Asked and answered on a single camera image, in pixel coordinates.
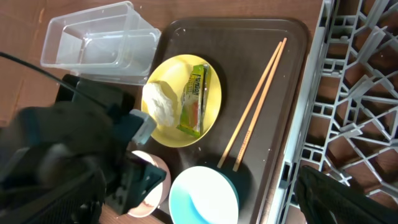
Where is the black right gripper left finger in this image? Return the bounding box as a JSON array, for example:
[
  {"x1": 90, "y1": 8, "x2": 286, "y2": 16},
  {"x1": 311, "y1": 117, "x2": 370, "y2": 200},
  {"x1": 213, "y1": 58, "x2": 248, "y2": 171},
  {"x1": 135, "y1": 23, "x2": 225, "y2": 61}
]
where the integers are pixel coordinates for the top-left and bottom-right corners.
[{"x1": 1, "y1": 175, "x2": 106, "y2": 224}]

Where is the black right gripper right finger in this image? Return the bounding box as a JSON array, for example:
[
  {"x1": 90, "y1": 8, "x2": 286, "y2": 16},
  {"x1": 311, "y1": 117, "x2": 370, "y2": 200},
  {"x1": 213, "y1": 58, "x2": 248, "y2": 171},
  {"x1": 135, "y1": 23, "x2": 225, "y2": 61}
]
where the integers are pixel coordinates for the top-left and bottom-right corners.
[{"x1": 294, "y1": 166, "x2": 397, "y2": 224}]

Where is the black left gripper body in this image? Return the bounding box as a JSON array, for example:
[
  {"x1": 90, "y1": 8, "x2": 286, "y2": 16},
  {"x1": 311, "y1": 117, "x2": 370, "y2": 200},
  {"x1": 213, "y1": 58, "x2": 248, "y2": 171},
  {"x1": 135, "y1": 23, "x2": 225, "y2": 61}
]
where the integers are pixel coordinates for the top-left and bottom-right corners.
[{"x1": 105, "y1": 152, "x2": 167, "y2": 215}]

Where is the blue bowl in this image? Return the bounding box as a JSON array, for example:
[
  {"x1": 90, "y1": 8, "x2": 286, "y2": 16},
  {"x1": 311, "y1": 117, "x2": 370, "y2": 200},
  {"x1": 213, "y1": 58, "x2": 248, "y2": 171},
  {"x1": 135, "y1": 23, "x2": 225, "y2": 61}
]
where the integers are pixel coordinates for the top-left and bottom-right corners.
[{"x1": 169, "y1": 166, "x2": 239, "y2": 224}]

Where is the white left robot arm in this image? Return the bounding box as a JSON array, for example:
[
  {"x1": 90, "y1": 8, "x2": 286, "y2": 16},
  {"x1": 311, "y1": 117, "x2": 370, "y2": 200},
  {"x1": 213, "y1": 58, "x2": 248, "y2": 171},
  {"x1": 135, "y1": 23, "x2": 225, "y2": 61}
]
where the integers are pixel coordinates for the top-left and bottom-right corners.
[{"x1": 1, "y1": 102, "x2": 166, "y2": 223}]

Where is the grey dishwasher rack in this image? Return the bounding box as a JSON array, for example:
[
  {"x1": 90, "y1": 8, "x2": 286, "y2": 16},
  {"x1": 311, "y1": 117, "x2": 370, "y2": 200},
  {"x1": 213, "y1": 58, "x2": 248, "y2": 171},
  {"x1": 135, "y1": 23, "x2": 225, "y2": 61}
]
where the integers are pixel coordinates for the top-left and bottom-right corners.
[{"x1": 262, "y1": 0, "x2": 397, "y2": 223}]

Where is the pink dirty bowl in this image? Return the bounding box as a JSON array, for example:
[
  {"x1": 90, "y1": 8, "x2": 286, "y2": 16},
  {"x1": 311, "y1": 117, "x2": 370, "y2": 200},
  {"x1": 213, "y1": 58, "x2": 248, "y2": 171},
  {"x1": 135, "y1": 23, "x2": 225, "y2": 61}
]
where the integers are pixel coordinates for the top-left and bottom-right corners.
[{"x1": 126, "y1": 150, "x2": 172, "y2": 218}]

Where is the black bin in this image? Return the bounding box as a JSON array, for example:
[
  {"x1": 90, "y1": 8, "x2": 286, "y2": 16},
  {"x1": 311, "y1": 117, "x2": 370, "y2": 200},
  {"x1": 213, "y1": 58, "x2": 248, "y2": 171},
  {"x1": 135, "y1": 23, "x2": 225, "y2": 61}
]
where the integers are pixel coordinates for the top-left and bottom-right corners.
[{"x1": 55, "y1": 74, "x2": 135, "y2": 112}]

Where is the crumpled white tissue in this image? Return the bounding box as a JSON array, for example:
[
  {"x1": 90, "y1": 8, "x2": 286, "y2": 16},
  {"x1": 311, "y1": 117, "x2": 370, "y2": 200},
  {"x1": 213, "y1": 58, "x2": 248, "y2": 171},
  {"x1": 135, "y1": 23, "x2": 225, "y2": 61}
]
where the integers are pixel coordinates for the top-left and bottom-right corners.
[{"x1": 142, "y1": 81, "x2": 176, "y2": 128}]

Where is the left wooden chopstick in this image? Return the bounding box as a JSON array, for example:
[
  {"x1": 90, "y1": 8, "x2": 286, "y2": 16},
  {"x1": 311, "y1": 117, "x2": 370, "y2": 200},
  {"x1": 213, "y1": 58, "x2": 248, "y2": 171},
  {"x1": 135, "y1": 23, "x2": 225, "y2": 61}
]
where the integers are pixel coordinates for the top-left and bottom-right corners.
[{"x1": 217, "y1": 42, "x2": 282, "y2": 168}]

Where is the wooden chopstick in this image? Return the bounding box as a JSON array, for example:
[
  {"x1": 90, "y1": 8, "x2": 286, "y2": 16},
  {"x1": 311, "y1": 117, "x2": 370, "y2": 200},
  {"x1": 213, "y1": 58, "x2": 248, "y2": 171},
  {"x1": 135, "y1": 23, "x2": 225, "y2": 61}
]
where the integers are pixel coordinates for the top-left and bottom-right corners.
[
  {"x1": 233, "y1": 37, "x2": 287, "y2": 172},
  {"x1": 217, "y1": 42, "x2": 282, "y2": 168}
]

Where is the right wooden chopstick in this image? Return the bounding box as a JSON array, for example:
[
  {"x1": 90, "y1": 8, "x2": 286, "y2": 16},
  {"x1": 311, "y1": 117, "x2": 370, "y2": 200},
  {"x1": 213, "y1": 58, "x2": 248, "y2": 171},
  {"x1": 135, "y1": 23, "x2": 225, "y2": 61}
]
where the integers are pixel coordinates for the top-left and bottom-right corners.
[{"x1": 233, "y1": 37, "x2": 287, "y2": 172}]

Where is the green snack wrapper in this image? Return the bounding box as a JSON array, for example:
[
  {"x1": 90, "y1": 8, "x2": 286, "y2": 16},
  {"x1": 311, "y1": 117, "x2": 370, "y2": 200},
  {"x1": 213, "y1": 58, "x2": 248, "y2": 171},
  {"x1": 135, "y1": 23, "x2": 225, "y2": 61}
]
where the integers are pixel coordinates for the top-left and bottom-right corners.
[{"x1": 177, "y1": 64, "x2": 211, "y2": 138}]

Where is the yellow plate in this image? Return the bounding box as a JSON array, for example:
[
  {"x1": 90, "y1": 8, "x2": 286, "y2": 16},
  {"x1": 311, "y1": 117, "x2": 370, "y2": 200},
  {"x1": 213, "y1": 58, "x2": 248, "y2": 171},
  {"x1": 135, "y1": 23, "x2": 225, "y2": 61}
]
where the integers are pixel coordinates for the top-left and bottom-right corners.
[{"x1": 141, "y1": 54, "x2": 221, "y2": 148}]

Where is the clear plastic bin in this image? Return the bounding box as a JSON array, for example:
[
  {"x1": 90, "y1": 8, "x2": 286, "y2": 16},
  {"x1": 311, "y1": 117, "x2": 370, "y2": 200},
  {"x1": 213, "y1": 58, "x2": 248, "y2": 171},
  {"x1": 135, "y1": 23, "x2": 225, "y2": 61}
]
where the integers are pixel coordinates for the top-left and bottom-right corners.
[{"x1": 40, "y1": 1, "x2": 161, "y2": 85}]

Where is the dark brown tray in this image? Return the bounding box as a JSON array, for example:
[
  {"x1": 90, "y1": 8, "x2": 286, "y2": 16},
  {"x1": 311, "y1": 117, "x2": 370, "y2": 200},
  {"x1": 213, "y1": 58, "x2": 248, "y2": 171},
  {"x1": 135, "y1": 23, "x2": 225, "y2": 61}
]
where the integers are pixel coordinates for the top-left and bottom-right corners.
[{"x1": 143, "y1": 18, "x2": 309, "y2": 223}]

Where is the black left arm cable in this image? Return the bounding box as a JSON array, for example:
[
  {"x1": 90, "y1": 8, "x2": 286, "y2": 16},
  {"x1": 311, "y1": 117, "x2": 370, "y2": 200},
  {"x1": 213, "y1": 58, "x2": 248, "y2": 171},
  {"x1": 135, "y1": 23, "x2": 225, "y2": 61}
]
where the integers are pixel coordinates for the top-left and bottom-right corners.
[{"x1": 0, "y1": 51, "x2": 109, "y2": 110}]

